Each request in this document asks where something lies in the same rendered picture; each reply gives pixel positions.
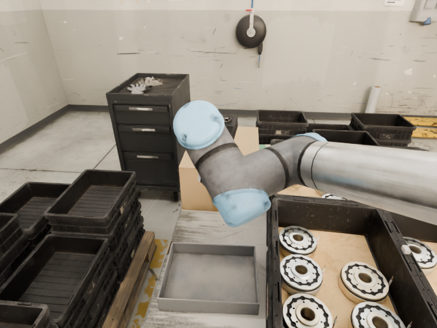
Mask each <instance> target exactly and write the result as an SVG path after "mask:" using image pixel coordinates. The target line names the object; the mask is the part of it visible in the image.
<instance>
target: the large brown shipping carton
mask: <svg viewBox="0 0 437 328"><path fill-rule="evenodd" d="M234 141H235V143H236V145H237V146H238V147H239V149H240V151H241V152H242V154H243V155H244V156H245V155H247V154H250V153H252V152H255V151H258V150H259V137H258V128H255V127H237V131H236V134H235V138H234ZM179 181H180V189H181V204H182V210H198V211H210V212H218V210H217V207H215V206H214V205H213V203H212V199H211V197H210V195H209V193H208V191H207V189H206V187H205V186H204V185H203V184H201V183H200V182H199V181H198V171H197V170H196V169H195V167H194V165H193V163H192V161H191V159H190V157H189V155H188V153H187V151H185V153H184V155H183V158H182V160H181V163H180V164H179Z"/></svg>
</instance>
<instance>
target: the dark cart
mask: <svg viewBox="0 0 437 328"><path fill-rule="evenodd" d="M152 76H153V77H154V79H155V78H159V79H162V80H163V82H162V84H164V85H157V86H153V87H150V88H151V90H149V91H147V92H144V93H142V94H132V92H131V91H130V90H128V89H127V88H128V87H129V86H128V85H135V84H136V83H138V81H140V80H141V79H143V80H144V79H145V78H147V77H150V78H152ZM130 88H131V89H132V87H130ZM105 95H106V99H107V104H108V107H109V113H110V117H111V123H112V127H113V132H114V138H115V142H116V148H117V151H118V157H119V161H120V167H121V170H122V171H135V173H136V177H135V181H136V184H135V185H136V187H138V189H139V193H138V195H137V196H139V198H140V190H148V191H171V192H173V194H174V201H178V199H179V192H181V189H180V181H179V164H180V163H181V160H182V158H183V155H184V153H185V151H186V149H185V148H184V147H183V146H182V145H180V143H179V142H178V139H177V137H176V135H175V133H174V129H173V122H174V117H175V115H176V113H177V112H178V111H179V109H180V108H181V107H183V106H184V105H185V104H186V103H189V102H191V94H190V81H189V74H155V73H136V74H134V75H132V76H131V77H130V78H128V79H126V80H125V81H124V82H122V83H121V84H119V85H117V86H116V87H115V88H113V89H111V90H110V91H109V92H107V93H105Z"/></svg>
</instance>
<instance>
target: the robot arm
mask: <svg viewBox="0 0 437 328"><path fill-rule="evenodd" d="M237 127H238V121H237V116H229V115H226V116H222V115H221V114H220V113H219V110H218V109H217V108H216V107H215V106H214V105H213V104H212V103H209V102H206V101H202V100H196V101H193V102H189V103H186V104H185V105H184V106H183V107H181V108H180V109H179V111H178V112H177V113H176V115H175V117H174V122H173V129H174V133H175V135H176V137H177V139H178V142H179V143H180V145H182V146H183V147H184V148H185V149H186V151H187V153H188V155H189V157H190V159H191V161H192V163H193V165H194V167H195V169H196V170H197V171H198V181H199V182H200V183H201V184H203V185H204V186H205V187H206V189H207V191H208V193H209V195H210V197H211V199H212V203H213V205H214V206H215V207H217V210H218V211H219V213H220V214H221V216H222V218H223V220H224V222H225V223H226V224H227V225H228V226H230V227H238V226H241V225H243V224H246V223H248V222H250V221H251V220H253V219H255V218H257V217H259V216H260V215H262V214H263V213H265V212H266V211H267V210H268V209H269V208H270V207H271V202H270V200H269V196H271V195H274V194H276V193H278V192H280V191H282V190H284V189H287V188H288V187H291V186H292V185H302V186H305V187H309V188H312V189H316V190H318V191H322V192H325V193H329V194H332V195H336V196H339V197H343V198H347V199H349V200H353V201H356V202H360V203H362V204H366V205H370V206H373V207H376V208H380V209H383V210H387V211H389V212H393V213H398V214H400V215H404V216H407V217H411V218H414V219H417V220H420V221H424V222H427V223H431V224H434V225H437V152H428V151H420V150H407V149H400V148H387V147H380V146H367V145H360V144H347V143H334V142H328V141H327V140H326V139H325V138H324V137H321V136H320V135H319V134H317V133H305V134H300V135H296V136H293V137H291V138H289V139H288V140H285V141H282V142H280V143H277V144H274V145H271V146H268V147H266V148H263V149H261V150H258V151H255V152H252V153H250V154H247V155H245V156H244V155H243V154H242V152H241V151H240V149H239V147H238V146H237V145H236V143H235V141H234V138H235V134H236V131H237Z"/></svg>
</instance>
